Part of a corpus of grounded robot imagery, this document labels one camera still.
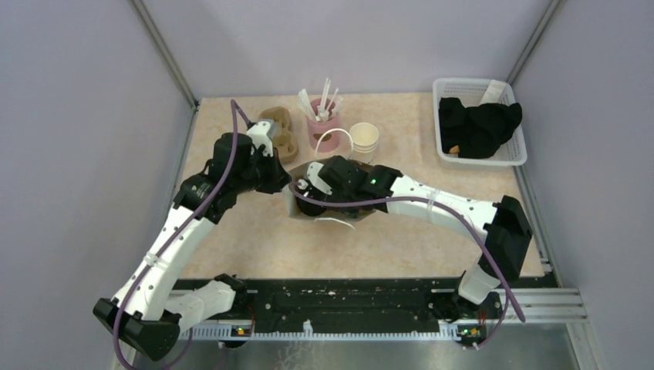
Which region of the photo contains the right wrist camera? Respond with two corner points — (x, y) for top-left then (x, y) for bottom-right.
(303, 161), (332, 195)

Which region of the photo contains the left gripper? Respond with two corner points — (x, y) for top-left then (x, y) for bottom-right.
(233, 145), (292, 194)

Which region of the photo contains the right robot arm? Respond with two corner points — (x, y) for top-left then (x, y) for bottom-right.
(283, 156), (533, 318)

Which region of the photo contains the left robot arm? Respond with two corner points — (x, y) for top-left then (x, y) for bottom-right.
(93, 128), (291, 369)

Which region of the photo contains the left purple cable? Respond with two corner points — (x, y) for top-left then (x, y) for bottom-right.
(112, 99), (251, 370)

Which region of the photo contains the brown pulp cup carrier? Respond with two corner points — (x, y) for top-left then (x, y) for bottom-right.
(258, 106), (299, 164)

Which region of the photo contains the brown paper takeout bag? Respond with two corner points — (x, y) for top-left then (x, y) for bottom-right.
(283, 127), (379, 230)

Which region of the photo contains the black cloth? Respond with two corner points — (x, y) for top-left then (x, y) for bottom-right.
(438, 97), (523, 160)

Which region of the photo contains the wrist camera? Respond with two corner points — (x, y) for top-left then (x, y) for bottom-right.
(246, 119), (278, 157)
(303, 161), (332, 195)

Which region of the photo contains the stack of white paper cups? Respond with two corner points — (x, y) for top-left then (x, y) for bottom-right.
(349, 122), (380, 154)

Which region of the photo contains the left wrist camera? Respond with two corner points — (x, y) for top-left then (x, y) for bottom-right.
(246, 119), (278, 157)

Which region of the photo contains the pink straw holder cup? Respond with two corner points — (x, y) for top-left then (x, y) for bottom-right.
(305, 99), (341, 153)

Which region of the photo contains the white plastic basket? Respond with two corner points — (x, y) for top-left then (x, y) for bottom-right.
(433, 78), (528, 170)

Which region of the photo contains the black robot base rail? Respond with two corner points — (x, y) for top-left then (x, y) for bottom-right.
(178, 277), (504, 344)

